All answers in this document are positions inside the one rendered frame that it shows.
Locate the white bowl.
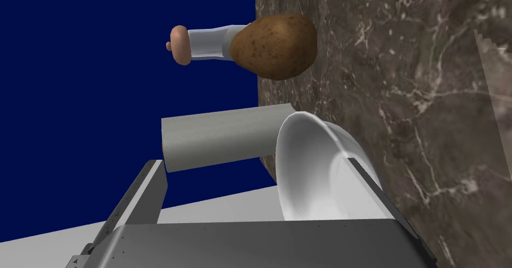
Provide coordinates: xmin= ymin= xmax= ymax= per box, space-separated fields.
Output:
xmin=275 ymin=111 xmax=390 ymax=222

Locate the clear bottle with cork stopper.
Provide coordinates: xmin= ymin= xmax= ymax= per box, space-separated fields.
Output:
xmin=165 ymin=24 xmax=252 ymax=66

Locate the brown potato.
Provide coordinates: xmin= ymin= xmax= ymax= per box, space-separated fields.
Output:
xmin=229 ymin=14 xmax=319 ymax=81

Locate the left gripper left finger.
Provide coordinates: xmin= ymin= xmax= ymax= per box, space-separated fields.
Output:
xmin=88 ymin=159 xmax=169 ymax=256

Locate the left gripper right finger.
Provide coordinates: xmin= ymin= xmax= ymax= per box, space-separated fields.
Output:
xmin=347 ymin=157 xmax=420 ymax=241

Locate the grey paper towel roll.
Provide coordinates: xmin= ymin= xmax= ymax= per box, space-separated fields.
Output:
xmin=161 ymin=103 xmax=297 ymax=174

